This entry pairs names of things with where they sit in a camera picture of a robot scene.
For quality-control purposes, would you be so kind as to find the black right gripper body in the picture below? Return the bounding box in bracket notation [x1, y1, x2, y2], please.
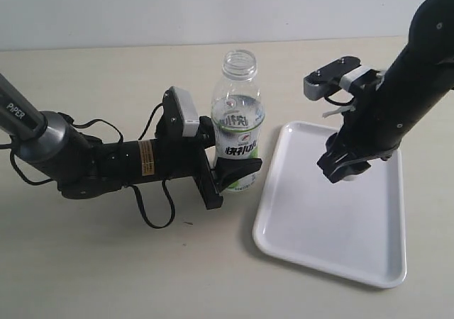
[316, 130, 394, 168]

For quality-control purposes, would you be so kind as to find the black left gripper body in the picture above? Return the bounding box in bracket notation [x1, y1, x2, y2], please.
[119, 89, 223, 210]

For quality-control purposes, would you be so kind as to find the white bottle cap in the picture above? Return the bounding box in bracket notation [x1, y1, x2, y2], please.
[343, 174, 358, 181]

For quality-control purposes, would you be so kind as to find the clear plastic drink bottle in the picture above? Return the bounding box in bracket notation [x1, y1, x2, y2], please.
[209, 48, 266, 194]

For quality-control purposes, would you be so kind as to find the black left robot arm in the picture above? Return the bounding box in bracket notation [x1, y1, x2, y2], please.
[1, 78, 262, 209]

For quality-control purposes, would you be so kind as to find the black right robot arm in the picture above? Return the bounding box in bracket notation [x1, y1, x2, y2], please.
[305, 0, 453, 183]

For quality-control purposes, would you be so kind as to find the white plastic tray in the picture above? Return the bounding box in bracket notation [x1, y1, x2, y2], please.
[252, 121, 407, 289]

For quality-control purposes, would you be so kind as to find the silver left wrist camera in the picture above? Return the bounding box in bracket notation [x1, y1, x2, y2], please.
[170, 86, 199, 138]

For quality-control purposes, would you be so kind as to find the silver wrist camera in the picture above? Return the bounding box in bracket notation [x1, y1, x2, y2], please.
[303, 56, 361, 101]
[170, 86, 199, 138]

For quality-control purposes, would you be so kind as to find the black right camera cable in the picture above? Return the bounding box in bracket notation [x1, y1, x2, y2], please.
[325, 94, 355, 107]

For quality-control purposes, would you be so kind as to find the black camera cable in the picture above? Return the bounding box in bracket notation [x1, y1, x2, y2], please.
[122, 104, 175, 230]
[325, 94, 355, 107]

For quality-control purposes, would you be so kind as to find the black left camera cable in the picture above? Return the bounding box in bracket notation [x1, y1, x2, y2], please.
[122, 104, 175, 230]

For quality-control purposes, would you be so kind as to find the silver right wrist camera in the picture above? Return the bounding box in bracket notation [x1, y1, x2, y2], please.
[303, 56, 361, 101]

